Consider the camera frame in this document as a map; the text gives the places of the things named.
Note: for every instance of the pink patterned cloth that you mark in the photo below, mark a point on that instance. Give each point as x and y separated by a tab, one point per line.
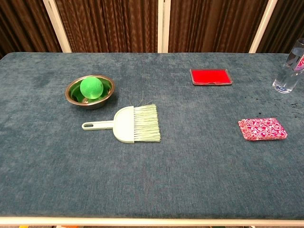
262	129

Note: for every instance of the pale green hand brush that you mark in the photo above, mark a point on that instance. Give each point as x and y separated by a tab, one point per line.
124	124

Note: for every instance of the blue table cloth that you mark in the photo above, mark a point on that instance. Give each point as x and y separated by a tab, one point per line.
152	171

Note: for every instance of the green ball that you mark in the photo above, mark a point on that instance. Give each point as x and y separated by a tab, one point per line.
91	87

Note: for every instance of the red rectangular tray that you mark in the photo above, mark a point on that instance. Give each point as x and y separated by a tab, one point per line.
210	76

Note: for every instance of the stainless steel bowl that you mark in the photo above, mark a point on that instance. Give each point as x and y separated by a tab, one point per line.
71	97

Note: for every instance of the brown folding screen panel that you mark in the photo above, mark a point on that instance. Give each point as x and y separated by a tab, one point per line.
285	19
107	23
23	23
209	23

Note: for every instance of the clear plastic water bottle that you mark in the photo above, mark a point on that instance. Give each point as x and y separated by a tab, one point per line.
288	71

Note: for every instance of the white table frame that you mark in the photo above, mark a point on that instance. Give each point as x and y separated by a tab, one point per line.
152	221

